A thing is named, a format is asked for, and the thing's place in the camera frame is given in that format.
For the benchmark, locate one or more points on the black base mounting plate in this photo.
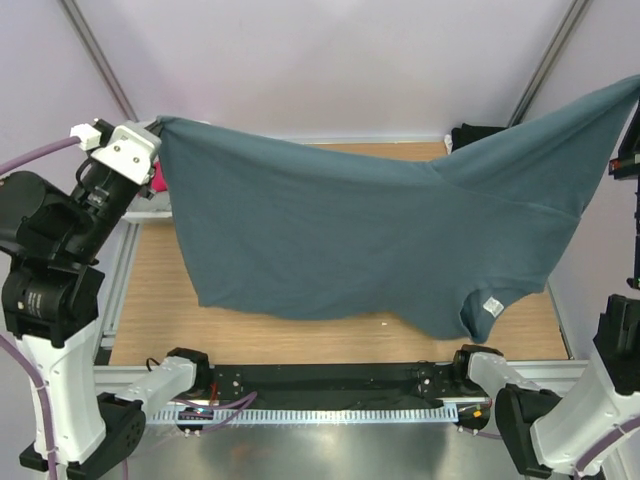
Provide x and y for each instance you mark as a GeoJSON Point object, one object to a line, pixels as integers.
{"type": "Point", "coordinates": [343, 387]}

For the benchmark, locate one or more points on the white plastic laundry basket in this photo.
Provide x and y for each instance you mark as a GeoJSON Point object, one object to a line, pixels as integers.
{"type": "Point", "coordinates": [149, 204]}

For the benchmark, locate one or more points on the folded white t-shirt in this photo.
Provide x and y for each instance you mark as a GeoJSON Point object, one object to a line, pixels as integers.
{"type": "Point", "coordinates": [448, 142]}

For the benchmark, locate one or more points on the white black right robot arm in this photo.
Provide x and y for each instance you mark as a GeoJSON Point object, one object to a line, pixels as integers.
{"type": "Point", "coordinates": [575, 400]}

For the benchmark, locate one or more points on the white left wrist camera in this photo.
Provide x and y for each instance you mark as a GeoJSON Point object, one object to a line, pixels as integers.
{"type": "Point", "coordinates": [130, 151]}

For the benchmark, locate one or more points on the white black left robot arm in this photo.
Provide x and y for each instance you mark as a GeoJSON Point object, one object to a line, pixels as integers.
{"type": "Point", "coordinates": [50, 304]}

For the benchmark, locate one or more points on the aluminium frame rail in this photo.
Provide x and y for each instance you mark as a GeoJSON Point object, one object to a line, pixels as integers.
{"type": "Point", "coordinates": [556, 375]}

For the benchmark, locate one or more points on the teal blue t-shirt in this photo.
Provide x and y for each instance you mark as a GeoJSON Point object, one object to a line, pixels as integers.
{"type": "Point", "coordinates": [303, 233]}

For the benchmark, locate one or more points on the white slotted cable duct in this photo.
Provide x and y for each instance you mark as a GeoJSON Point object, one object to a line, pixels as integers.
{"type": "Point", "coordinates": [187, 416]}

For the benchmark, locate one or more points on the folded black t-shirt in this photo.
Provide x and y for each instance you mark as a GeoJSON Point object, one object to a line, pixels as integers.
{"type": "Point", "coordinates": [467, 134]}

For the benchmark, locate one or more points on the pink t-shirt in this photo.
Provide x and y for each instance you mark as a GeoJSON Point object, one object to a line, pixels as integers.
{"type": "Point", "coordinates": [158, 182]}

